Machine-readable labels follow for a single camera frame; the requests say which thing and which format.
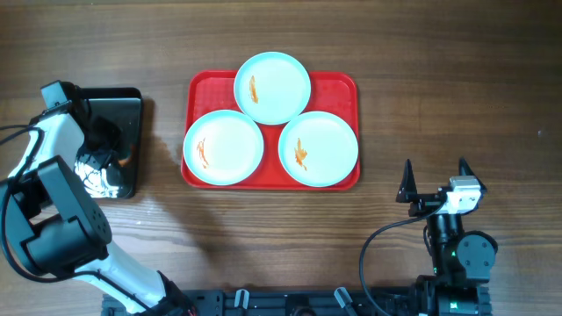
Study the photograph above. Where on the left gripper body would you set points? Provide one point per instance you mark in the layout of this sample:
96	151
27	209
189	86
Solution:
97	159

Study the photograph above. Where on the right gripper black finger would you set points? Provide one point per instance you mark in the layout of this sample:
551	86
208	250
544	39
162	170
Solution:
465	170
407	192

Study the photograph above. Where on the light blue plate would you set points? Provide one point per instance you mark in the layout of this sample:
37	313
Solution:
223	147
318	149
272	88

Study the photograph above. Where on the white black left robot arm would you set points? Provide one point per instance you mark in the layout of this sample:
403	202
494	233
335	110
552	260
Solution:
51	228

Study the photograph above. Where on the black plastic tray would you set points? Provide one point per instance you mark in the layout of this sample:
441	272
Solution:
127	127

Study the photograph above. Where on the red plastic tray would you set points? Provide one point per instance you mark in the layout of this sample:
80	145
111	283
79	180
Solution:
212	90

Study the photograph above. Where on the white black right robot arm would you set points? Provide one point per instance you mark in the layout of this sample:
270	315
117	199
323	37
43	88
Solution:
462	260

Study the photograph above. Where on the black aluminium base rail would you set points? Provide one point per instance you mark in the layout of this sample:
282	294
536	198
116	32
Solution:
307	303

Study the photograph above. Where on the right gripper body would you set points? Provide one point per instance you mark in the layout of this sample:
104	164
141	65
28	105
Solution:
425	204

